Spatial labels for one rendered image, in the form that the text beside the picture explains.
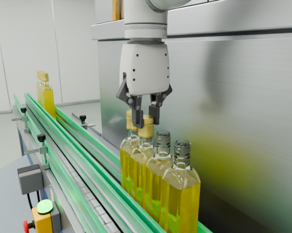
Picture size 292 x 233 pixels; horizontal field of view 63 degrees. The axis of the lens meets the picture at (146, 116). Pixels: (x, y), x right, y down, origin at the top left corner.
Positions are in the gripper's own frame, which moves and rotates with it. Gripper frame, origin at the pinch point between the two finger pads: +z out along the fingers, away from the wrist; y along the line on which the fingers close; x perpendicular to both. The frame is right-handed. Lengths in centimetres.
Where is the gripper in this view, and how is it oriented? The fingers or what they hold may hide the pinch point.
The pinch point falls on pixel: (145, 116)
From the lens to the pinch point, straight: 51.5
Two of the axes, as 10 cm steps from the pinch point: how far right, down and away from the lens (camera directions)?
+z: 0.0, 9.6, 2.8
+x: 5.6, 2.3, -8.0
